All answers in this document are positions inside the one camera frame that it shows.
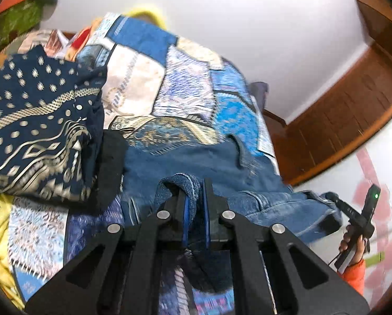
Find navy patterned garment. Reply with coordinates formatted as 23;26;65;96
0;46;109;203

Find black cloth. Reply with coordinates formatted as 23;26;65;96
93;130;129;212

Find blue denim jeans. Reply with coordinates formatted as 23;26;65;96
120;134;344;294

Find person's right hand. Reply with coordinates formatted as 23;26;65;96
338;225;367;266

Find red printed cloth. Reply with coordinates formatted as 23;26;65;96
48;27;96;64

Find blue patchwork bedspread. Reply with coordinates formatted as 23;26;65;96
7;13;278;315

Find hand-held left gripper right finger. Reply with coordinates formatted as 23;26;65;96
203;178;370;315

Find grey backpack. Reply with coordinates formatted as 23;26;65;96
248;81;269;109

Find wardrobe door with pink hearts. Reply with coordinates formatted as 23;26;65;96
294;131;392;306

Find yellow foam tube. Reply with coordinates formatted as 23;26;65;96
129;5;168;29

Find olive patterned cloth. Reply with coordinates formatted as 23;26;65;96
112;116;225;155

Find person's right forearm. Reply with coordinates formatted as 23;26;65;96
342;259;367;288

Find brown wooden door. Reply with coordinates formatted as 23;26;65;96
356;0;392;49

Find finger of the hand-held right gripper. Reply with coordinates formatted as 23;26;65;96
325;191;351;212

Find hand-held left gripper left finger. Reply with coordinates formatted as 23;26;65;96
24;188;187;315

